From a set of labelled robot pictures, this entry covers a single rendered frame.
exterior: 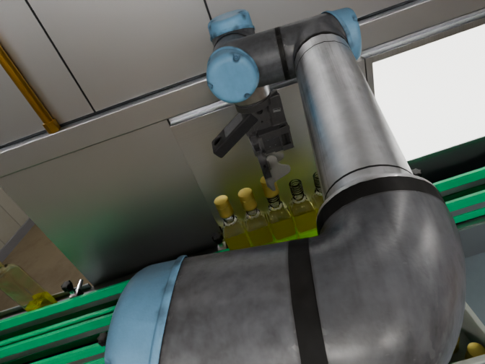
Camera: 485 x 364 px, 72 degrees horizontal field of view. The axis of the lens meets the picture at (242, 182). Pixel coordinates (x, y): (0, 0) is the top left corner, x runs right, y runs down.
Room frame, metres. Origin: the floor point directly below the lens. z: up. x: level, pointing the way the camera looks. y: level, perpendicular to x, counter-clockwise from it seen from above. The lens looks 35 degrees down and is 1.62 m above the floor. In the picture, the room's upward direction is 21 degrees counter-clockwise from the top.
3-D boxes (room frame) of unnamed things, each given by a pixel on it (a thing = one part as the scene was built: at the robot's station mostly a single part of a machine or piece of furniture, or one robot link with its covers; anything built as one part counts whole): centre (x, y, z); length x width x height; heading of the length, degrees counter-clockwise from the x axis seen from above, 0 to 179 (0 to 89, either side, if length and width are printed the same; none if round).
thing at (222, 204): (0.62, 0.06, 1.14); 0.04 x 0.04 x 0.04
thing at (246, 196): (0.61, 0.00, 1.14); 0.04 x 0.04 x 0.04
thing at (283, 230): (0.61, -0.05, 0.99); 0.06 x 0.06 x 0.21; 86
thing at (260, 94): (0.61, -0.08, 1.39); 0.08 x 0.08 x 0.05
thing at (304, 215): (0.61, -0.11, 0.99); 0.06 x 0.06 x 0.21; 85
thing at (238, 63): (0.51, -0.07, 1.46); 0.11 x 0.11 x 0.08; 75
